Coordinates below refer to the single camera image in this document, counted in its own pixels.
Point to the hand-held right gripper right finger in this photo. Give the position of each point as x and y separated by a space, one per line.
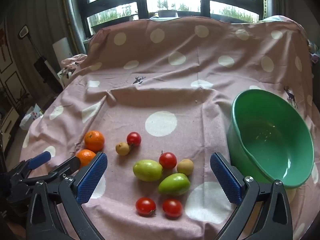
225 180

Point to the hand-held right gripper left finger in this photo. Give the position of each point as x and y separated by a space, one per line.
92 178

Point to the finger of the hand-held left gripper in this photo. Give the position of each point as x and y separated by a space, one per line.
65 167
39 159

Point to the orange mandarin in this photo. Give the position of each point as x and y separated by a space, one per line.
94 140
84 157

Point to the elongated green fruit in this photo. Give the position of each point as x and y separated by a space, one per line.
174 184

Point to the round green fruit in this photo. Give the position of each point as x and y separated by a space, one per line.
147 170

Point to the red cherry tomato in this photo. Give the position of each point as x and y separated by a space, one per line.
145 206
167 160
172 207
133 139

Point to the green plastic bowl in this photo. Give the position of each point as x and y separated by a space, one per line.
270 140

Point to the small brown longan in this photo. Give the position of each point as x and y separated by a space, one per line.
185 166
122 148

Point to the white patterned bag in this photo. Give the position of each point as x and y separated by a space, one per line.
31 117

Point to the pile of pale clothes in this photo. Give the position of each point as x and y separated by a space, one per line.
71 63

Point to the white cylindrical appliance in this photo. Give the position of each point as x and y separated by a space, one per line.
62 48

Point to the pink polka-dot blanket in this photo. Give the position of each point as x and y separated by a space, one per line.
162 80

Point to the bundle of colourful clothes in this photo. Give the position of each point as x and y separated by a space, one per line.
314 52

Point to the dark plant pot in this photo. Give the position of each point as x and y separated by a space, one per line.
167 13

